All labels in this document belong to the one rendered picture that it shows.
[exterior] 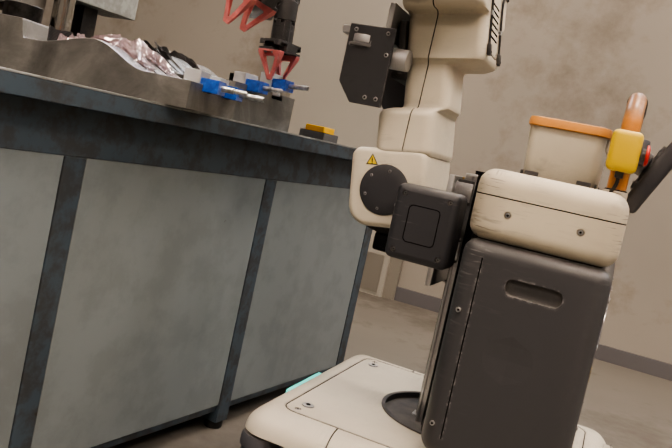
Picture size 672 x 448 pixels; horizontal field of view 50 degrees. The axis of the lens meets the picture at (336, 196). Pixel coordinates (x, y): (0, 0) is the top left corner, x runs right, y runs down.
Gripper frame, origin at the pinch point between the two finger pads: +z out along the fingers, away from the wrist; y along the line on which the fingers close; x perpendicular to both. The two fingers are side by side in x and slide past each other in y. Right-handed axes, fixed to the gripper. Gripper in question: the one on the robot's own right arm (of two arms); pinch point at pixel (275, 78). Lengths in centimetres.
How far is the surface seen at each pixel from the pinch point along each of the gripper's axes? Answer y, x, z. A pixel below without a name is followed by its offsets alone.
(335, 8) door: -223, -119, -71
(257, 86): 13.2, 4.5, 3.9
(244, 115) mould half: 12.0, 1.3, 11.0
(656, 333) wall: -252, 84, 78
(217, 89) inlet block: 39.0, 13.6, 8.0
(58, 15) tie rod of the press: 8, -73, -10
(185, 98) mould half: 45.9, 11.9, 11.1
